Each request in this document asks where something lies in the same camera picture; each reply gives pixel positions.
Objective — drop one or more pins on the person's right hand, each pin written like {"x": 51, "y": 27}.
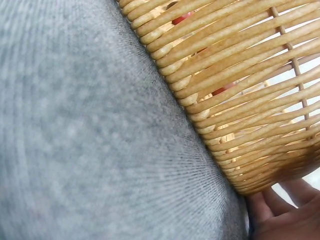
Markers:
{"x": 280, "y": 225}

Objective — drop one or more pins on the red round object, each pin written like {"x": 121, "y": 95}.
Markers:
{"x": 182, "y": 18}
{"x": 225, "y": 89}

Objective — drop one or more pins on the woven wicker basket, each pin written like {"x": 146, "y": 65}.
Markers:
{"x": 225, "y": 62}

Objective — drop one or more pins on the person's right fingers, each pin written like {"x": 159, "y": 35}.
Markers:
{"x": 262, "y": 207}

